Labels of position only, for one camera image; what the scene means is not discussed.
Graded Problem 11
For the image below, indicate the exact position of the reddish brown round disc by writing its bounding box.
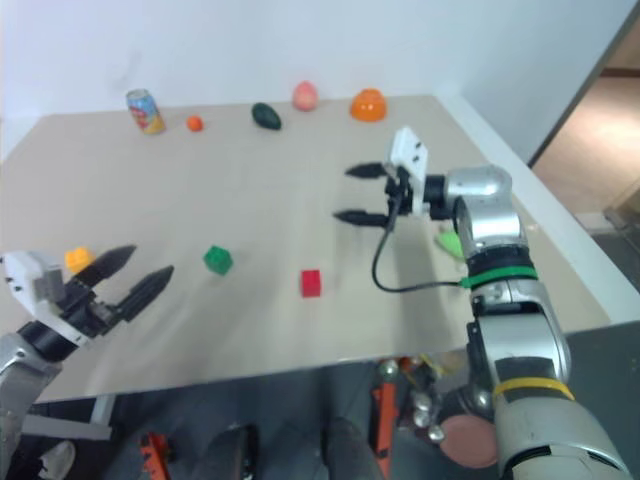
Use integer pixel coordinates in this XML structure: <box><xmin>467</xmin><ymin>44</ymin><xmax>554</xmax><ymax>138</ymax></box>
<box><xmin>441</xmin><ymin>414</ymin><xmax>502</xmax><ymax>470</ymax></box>

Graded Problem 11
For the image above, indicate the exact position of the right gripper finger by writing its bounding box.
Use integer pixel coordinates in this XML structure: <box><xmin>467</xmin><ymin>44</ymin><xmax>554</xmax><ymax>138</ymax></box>
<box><xmin>344</xmin><ymin>161</ymin><xmax>388</xmax><ymax>181</ymax></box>
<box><xmin>332</xmin><ymin>209</ymin><xmax>390</xmax><ymax>229</ymax></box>

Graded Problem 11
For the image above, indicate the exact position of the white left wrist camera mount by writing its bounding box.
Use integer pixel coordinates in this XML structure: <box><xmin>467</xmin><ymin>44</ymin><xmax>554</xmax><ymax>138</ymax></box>
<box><xmin>0</xmin><ymin>250</ymin><xmax>97</xmax><ymax>347</ymax></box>

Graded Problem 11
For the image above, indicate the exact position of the light green toy fruit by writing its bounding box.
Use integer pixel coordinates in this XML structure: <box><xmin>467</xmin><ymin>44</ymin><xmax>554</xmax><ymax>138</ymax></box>
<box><xmin>433</xmin><ymin>224</ymin><xmax>466</xmax><ymax>261</ymax></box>

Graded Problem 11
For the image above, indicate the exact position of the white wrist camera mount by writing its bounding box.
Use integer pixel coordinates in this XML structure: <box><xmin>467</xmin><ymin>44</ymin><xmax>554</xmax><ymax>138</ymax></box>
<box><xmin>0</xmin><ymin>250</ymin><xmax>97</xmax><ymax>347</ymax></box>
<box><xmin>382</xmin><ymin>126</ymin><xmax>432</xmax><ymax>219</ymax></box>

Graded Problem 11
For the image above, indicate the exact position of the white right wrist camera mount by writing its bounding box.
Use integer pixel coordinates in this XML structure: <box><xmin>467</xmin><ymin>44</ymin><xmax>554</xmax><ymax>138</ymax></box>
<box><xmin>382</xmin><ymin>126</ymin><xmax>432</xmax><ymax>219</ymax></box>

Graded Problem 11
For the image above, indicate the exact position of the red toy cube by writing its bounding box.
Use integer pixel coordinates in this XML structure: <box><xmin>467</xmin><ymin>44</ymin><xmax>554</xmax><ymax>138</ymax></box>
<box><xmin>300</xmin><ymin>269</ymin><xmax>323</xmax><ymax>299</ymax></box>

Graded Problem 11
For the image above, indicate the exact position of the orange and black clamp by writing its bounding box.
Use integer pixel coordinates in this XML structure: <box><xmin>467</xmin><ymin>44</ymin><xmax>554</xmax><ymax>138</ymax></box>
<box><xmin>370</xmin><ymin>370</ymin><xmax>402</xmax><ymax>477</ymax></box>

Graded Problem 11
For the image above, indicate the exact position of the grey table crossbar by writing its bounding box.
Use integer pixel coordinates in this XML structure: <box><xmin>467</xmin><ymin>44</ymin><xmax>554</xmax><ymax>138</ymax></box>
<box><xmin>21</xmin><ymin>413</ymin><xmax>113</xmax><ymax>442</ymax></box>

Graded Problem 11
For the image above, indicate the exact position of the white table leg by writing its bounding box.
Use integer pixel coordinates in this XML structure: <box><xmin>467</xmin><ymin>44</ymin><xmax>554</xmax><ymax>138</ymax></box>
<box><xmin>91</xmin><ymin>394</ymin><xmax>117</xmax><ymax>427</ymax></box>

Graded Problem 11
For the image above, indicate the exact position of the orange plastic bowl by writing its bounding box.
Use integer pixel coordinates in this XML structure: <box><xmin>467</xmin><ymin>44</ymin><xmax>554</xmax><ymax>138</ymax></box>
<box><xmin>349</xmin><ymin>87</ymin><xmax>390</xmax><ymax>124</ymax></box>

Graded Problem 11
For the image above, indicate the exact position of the colourful printed drink can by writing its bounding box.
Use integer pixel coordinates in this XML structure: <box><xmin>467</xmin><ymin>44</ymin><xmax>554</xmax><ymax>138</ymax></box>
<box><xmin>125</xmin><ymin>88</ymin><xmax>167</xmax><ymax>136</ymax></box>

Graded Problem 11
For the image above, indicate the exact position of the orange toy cube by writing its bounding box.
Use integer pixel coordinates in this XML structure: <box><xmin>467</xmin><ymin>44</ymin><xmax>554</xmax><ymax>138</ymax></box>
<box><xmin>63</xmin><ymin>247</ymin><xmax>97</xmax><ymax>275</ymax></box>

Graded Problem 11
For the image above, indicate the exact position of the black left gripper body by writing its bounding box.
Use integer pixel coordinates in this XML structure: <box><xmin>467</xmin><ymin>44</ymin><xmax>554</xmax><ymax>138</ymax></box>
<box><xmin>55</xmin><ymin>276</ymin><xmax>133</xmax><ymax>342</ymax></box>

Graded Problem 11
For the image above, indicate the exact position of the green toy cube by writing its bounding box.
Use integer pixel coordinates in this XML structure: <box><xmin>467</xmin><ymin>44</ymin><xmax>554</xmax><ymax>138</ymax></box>
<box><xmin>202</xmin><ymin>244</ymin><xmax>236</xmax><ymax>276</ymax></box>

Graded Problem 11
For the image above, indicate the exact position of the pink toy peach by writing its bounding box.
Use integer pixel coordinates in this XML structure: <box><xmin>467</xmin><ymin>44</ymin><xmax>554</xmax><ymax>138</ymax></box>
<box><xmin>291</xmin><ymin>81</ymin><xmax>320</xmax><ymax>112</ymax></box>

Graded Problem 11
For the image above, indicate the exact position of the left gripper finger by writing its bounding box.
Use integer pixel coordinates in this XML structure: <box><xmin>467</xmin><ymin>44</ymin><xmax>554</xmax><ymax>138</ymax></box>
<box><xmin>117</xmin><ymin>265</ymin><xmax>176</xmax><ymax>324</ymax></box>
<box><xmin>73</xmin><ymin>244</ymin><xmax>138</xmax><ymax>294</ymax></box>

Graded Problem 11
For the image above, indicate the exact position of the white shoe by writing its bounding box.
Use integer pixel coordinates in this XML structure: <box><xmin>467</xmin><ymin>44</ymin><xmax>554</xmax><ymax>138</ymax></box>
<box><xmin>38</xmin><ymin>439</ymin><xmax>77</xmax><ymax>479</ymax></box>

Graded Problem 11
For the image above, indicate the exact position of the green strap on arm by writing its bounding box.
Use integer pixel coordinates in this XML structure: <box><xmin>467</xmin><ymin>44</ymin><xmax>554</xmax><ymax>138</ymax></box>
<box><xmin>459</xmin><ymin>266</ymin><xmax>540</xmax><ymax>291</ymax></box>

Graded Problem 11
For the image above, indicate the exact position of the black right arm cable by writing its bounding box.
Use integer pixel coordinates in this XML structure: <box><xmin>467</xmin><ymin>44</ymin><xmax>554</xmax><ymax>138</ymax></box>
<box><xmin>370</xmin><ymin>197</ymin><xmax>474</xmax><ymax>294</ymax></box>

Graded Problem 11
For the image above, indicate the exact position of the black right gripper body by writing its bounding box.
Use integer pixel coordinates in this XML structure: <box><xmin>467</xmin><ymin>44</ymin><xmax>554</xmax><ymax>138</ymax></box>
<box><xmin>380</xmin><ymin>166</ymin><xmax>417</xmax><ymax>232</ymax></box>

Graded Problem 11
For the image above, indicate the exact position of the orange and black tool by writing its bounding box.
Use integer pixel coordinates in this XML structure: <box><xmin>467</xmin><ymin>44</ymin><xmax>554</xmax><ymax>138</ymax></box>
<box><xmin>137</xmin><ymin>431</ymin><xmax>175</xmax><ymax>480</ymax></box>

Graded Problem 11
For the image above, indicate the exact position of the dark green toy avocado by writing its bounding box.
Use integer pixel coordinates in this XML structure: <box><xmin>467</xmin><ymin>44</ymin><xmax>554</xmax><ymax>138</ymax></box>
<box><xmin>250</xmin><ymin>102</ymin><xmax>283</xmax><ymax>133</ymax></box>

